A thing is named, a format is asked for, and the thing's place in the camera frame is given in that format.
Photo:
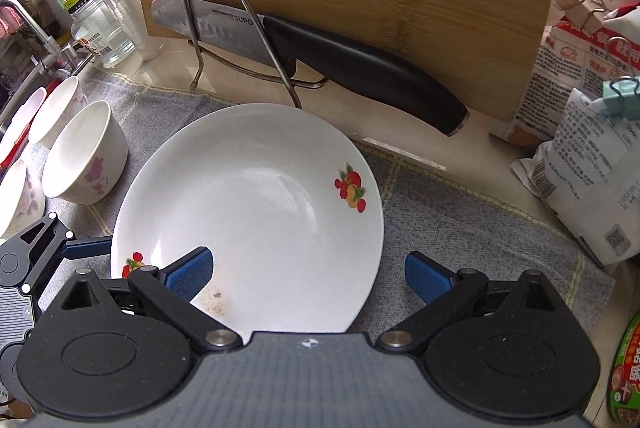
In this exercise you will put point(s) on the metal sink knob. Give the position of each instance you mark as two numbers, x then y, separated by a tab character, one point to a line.
69	52

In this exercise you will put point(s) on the green binder clip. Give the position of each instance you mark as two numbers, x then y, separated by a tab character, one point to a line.
620	101

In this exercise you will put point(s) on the stained white plate fruit print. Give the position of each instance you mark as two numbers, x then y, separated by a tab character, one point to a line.
260	218

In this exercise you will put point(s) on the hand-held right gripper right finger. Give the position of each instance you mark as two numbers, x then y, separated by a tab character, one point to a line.
427	278

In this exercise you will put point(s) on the white printed powder bag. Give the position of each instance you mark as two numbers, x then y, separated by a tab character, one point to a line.
585	173

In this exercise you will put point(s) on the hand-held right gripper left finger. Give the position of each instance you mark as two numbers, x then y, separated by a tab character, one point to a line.
187	273

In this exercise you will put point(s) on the metal faucet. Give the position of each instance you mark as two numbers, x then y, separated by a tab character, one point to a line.
42	38

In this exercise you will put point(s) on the green lidded jar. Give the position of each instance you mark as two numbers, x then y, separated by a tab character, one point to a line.
627	378

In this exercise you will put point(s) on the checked grey blue towel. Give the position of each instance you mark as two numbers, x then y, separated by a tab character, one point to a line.
450	233

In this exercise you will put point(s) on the pink red rag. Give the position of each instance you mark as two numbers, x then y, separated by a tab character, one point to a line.
10	21

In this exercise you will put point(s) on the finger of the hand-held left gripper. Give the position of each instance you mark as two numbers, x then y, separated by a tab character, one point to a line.
92	246

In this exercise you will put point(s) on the red and white basin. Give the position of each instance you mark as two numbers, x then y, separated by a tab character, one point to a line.
22	118

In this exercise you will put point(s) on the red and white bag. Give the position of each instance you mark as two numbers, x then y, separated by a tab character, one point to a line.
565	73

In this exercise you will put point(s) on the white flowered bowl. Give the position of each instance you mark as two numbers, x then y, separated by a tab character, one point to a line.
20	203
95	168
55	108

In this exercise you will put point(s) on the glass jar yellow black lid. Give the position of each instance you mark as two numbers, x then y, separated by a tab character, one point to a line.
100	38

